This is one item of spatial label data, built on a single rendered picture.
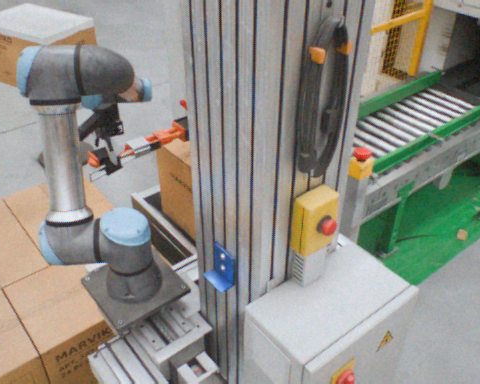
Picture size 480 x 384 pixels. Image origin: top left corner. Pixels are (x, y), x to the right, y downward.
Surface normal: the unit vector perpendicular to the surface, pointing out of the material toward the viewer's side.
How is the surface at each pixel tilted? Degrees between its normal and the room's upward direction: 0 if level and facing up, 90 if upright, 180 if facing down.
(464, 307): 0
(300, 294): 0
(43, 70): 63
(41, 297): 0
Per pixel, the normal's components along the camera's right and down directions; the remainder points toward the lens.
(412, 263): 0.00, -0.80
